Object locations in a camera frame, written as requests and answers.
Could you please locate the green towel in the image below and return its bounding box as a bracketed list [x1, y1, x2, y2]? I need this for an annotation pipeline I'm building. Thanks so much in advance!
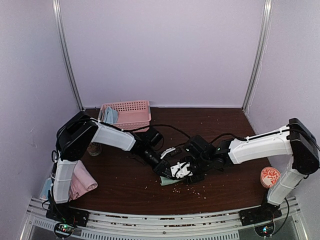
[160, 176, 184, 186]

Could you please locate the light blue towel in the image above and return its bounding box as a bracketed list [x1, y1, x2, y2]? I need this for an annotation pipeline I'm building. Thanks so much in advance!
[101, 106, 118, 124]

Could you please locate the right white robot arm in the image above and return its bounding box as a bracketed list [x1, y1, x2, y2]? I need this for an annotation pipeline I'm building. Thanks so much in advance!
[183, 118, 320, 221]

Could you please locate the pink plastic basket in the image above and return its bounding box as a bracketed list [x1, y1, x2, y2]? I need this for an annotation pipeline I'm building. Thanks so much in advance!
[98, 100, 152, 130]

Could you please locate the patterned ceramic mug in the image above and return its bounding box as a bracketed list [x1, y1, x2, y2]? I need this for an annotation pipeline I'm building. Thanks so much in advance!
[86, 142, 102, 157]

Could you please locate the orange patterned coaster stack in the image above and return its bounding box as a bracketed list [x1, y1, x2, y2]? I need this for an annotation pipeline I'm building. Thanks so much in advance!
[260, 166, 281, 189]

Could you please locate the pink towel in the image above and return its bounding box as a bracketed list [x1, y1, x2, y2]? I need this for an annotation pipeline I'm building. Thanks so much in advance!
[69, 160, 98, 201]

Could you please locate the right circuit board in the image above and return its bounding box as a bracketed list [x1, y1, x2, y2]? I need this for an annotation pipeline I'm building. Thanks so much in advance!
[254, 223, 275, 238]

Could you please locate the circuit board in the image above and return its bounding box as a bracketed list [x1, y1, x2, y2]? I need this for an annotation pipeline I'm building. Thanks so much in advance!
[53, 222, 75, 239]
[254, 223, 275, 238]

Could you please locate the blue patterned towel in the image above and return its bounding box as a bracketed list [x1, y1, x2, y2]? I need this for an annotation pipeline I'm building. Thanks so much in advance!
[39, 177, 52, 201]

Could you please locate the left circuit board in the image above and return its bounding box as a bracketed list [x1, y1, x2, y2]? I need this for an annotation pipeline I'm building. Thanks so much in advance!
[53, 222, 75, 239]

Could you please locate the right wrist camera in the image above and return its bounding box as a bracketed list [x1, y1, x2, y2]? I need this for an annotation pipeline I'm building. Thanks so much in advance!
[170, 162, 193, 180]

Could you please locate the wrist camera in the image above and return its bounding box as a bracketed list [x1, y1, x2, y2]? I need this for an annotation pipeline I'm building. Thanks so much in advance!
[170, 162, 193, 180]
[160, 147, 182, 159]

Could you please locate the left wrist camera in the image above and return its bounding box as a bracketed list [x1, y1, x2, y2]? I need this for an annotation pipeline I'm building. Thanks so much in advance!
[160, 147, 182, 159]

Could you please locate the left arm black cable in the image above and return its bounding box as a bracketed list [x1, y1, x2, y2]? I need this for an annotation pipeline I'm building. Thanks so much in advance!
[119, 123, 192, 141]

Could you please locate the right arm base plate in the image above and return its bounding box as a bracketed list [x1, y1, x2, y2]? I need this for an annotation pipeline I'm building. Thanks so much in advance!
[238, 205, 282, 226]

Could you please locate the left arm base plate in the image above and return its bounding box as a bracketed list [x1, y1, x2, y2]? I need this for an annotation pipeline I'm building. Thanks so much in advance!
[45, 208, 90, 227]

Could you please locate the right aluminium post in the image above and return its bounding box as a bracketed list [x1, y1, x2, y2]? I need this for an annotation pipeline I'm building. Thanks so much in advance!
[241, 0, 273, 113]

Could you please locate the aluminium post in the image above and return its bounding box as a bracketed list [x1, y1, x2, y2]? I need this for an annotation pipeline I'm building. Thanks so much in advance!
[241, 0, 273, 113]
[52, 0, 84, 111]

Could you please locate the left aluminium post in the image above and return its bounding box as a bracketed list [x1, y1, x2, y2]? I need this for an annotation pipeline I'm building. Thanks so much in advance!
[52, 0, 84, 111]

